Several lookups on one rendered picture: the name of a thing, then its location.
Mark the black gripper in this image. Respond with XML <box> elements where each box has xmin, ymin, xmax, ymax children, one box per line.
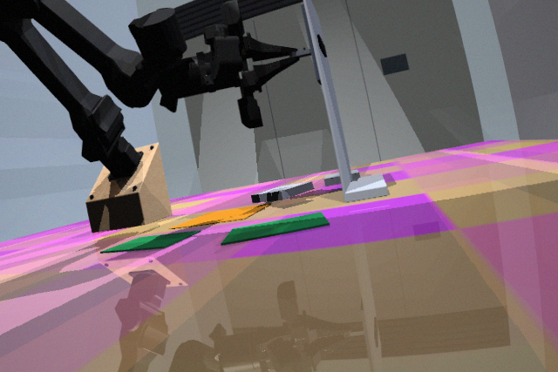
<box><xmin>191</xmin><ymin>0</ymin><xmax>300</xmax><ymax>129</ymax></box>

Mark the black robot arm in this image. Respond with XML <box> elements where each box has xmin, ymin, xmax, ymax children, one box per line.
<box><xmin>0</xmin><ymin>0</ymin><xmax>243</xmax><ymax>179</ymax></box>

